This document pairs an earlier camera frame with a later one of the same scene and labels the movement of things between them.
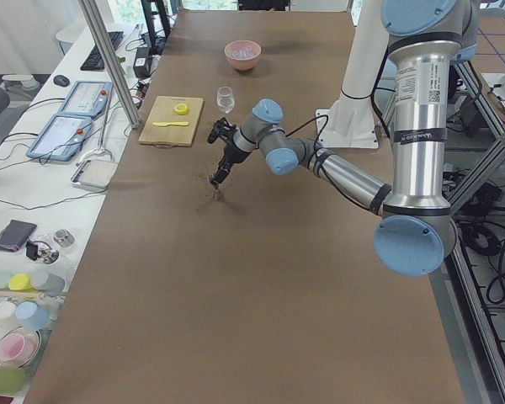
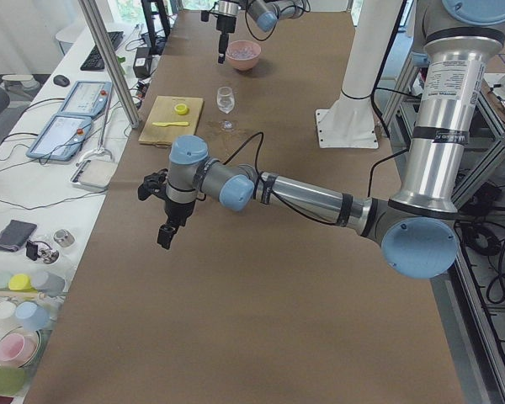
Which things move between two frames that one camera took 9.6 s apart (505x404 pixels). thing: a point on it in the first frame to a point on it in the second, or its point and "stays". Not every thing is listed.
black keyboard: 93,62 stays
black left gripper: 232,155 to 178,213
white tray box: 94,174 stays
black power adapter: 141,65 stays
